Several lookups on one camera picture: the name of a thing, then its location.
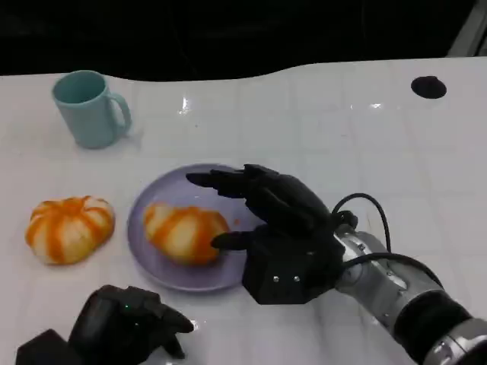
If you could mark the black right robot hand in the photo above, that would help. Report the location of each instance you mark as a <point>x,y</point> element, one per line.
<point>289,205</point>

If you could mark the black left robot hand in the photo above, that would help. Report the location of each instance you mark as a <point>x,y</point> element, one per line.
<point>118,327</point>

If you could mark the orange white toy bread roll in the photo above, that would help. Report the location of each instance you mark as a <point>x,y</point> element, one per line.
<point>68,232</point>
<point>182,232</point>

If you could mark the lilac plate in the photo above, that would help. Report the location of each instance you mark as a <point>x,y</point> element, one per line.
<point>152,235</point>

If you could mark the black table grommet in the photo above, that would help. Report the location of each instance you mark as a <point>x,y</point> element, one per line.
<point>428,87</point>

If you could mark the black backdrop cloth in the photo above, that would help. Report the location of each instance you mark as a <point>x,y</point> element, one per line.
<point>190,34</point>

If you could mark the pale green mug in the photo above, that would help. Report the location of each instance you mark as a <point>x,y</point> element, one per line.
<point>89,114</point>

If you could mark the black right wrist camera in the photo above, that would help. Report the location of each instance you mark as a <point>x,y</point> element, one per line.
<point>281,277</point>

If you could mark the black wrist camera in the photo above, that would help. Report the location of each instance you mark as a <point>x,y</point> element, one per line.
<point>45,350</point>
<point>281,277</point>

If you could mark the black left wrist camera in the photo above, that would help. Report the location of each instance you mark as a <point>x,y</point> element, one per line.
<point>45,350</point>

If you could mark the silver metal post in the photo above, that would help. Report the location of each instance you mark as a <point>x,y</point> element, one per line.
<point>470,30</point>

